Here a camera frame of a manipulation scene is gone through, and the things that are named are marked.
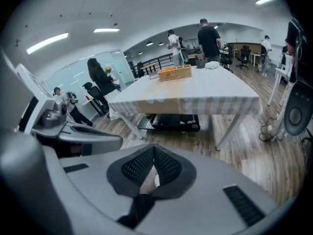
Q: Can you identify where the wicker basket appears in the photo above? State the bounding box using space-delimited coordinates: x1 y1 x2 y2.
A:
157 64 193 82

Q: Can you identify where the white round table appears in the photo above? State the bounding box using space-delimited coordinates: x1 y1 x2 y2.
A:
82 95 108 115

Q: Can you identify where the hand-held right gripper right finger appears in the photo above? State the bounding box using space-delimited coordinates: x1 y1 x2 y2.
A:
136 143 279 235

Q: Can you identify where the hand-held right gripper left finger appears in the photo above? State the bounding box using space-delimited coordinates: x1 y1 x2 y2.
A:
44 143 155 235

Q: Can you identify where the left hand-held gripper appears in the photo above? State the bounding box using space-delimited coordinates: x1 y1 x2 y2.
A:
15 64 123 156

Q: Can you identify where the white desk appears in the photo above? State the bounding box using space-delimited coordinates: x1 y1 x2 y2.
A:
268 55 294 107

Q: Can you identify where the dark round-shell backpack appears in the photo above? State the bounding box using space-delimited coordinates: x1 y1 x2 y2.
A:
283 82 313 137
178 36 189 63

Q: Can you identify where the grey pen holder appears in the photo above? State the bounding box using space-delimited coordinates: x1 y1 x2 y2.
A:
195 53 208 69

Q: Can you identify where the wooden bar table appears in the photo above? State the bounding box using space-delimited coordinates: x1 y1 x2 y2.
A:
140 64 159 76

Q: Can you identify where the checked tablecloth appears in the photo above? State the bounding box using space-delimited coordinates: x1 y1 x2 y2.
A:
107 65 264 121

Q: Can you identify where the black railing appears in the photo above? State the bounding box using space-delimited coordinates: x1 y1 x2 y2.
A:
131 53 175 78

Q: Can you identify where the black office chair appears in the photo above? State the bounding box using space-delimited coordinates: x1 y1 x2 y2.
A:
236 47 251 70
220 44 234 73
135 61 145 79
82 82 110 116

